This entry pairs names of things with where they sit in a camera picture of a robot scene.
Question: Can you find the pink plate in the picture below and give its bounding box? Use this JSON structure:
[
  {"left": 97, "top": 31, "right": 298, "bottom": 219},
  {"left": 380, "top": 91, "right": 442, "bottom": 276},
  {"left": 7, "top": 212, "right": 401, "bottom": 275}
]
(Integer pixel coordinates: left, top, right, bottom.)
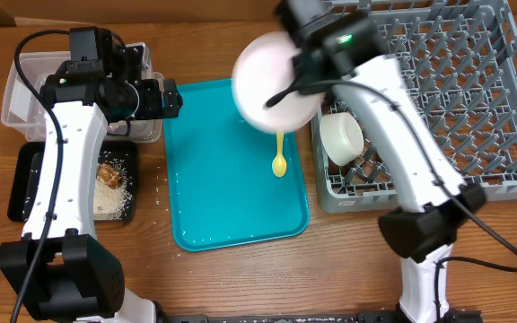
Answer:
[{"left": 232, "top": 31, "right": 323, "bottom": 134}]

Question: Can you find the white bowl with food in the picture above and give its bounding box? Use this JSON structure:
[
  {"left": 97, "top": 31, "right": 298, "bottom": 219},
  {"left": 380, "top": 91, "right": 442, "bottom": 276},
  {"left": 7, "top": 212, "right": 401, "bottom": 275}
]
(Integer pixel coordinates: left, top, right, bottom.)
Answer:
[{"left": 320, "top": 112, "right": 364, "bottom": 166}]

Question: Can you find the yellow plastic spoon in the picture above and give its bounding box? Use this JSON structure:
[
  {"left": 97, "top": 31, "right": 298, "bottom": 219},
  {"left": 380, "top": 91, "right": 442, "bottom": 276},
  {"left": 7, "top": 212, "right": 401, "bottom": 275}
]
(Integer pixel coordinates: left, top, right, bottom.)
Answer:
[{"left": 272, "top": 132, "right": 287, "bottom": 178}]

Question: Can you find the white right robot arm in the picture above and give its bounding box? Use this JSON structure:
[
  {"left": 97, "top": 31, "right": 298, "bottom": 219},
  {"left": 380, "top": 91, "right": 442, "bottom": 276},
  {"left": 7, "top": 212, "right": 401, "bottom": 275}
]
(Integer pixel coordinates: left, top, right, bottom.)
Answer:
[{"left": 276, "top": 0, "right": 486, "bottom": 322}]

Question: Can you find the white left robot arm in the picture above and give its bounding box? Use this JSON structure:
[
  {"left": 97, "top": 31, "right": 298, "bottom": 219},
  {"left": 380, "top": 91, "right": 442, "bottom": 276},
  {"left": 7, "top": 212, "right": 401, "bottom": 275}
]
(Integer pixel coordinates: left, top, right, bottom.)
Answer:
[{"left": 0, "top": 27, "right": 183, "bottom": 322}]

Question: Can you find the black waste tray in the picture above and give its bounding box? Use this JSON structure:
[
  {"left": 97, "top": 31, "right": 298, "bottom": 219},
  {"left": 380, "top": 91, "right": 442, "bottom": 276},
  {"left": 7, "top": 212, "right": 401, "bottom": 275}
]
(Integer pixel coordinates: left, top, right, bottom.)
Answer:
[{"left": 7, "top": 141, "right": 138, "bottom": 223}]

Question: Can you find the grey dishwasher rack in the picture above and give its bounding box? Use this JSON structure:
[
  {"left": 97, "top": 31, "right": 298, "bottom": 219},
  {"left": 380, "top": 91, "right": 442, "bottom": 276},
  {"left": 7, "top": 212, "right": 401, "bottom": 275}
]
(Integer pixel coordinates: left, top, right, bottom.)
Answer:
[{"left": 330, "top": 0, "right": 517, "bottom": 201}]

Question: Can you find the brown food scrap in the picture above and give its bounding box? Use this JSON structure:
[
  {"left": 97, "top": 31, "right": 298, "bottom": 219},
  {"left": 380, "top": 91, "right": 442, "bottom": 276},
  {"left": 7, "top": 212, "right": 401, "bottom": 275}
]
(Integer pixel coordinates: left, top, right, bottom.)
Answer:
[{"left": 96, "top": 163, "right": 123, "bottom": 189}]

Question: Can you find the spilled white rice pile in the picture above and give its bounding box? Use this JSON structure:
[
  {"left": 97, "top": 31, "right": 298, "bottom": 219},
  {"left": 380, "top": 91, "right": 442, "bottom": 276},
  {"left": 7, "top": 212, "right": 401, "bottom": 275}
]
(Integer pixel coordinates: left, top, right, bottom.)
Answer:
[{"left": 93, "top": 150, "right": 136, "bottom": 222}]

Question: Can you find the teal serving tray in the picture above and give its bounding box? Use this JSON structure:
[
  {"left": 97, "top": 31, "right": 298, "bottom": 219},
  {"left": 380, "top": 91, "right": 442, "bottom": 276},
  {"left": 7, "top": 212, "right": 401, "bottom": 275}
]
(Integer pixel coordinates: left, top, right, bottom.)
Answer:
[{"left": 163, "top": 79, "right": 310, "bottom": 252}]

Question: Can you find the clear plastic bin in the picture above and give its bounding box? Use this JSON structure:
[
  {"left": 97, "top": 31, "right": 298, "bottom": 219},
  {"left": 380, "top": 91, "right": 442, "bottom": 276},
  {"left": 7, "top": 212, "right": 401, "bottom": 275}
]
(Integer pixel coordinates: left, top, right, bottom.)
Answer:
[{"left": 1, "top": 42, "right": 163, "bottom": 143}]

